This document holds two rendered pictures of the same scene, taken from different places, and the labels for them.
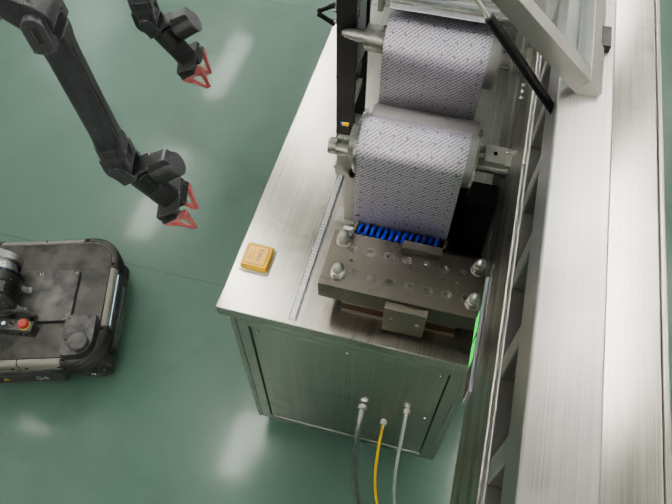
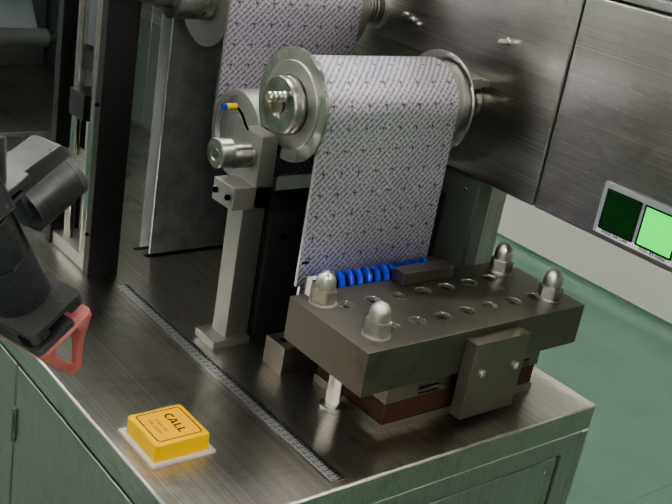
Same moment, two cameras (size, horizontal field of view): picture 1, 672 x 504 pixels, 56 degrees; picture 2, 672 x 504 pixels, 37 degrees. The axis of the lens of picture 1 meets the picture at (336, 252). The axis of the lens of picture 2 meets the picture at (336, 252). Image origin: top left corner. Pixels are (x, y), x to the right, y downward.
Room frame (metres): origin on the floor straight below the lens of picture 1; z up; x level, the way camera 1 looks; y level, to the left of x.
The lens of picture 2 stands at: (0.22, 0.94, 1.56)
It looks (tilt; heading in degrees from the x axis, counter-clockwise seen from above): 22 degrees down; 304
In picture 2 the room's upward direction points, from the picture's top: 10 degrees clockwise
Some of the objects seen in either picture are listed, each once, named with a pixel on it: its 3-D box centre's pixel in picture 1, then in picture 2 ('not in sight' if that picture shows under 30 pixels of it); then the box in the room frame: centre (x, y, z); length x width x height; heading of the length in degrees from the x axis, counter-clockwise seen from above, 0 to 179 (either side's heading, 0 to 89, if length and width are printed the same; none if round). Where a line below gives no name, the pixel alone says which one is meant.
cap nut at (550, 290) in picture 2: (474, 299); (552, 283); (0.69, -0.31, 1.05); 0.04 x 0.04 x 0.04
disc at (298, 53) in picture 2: (361, 140); (292, 104); (0.99, -0.06, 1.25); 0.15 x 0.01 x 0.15; 165
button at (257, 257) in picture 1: (257, 257); (167, 432); (0.90, 0.21, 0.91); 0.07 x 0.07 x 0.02; 75
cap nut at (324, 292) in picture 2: (343, 235); (325, 286); (0.87, -0.02, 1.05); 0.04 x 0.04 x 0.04
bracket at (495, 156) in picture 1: (498, 156); (463, 78); (0.92, -0.35, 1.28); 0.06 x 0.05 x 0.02; 75
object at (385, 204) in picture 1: (402, 209); (374, 213); (0.90, -0.16, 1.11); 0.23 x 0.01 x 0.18; 75
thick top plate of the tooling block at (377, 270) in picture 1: (406, 279); (440, 320); (0.78, -0.17, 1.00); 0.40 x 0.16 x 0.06; 75
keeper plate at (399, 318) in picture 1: (404, 321); (491, 373); (0.68, -0.16, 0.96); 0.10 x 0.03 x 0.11; 75
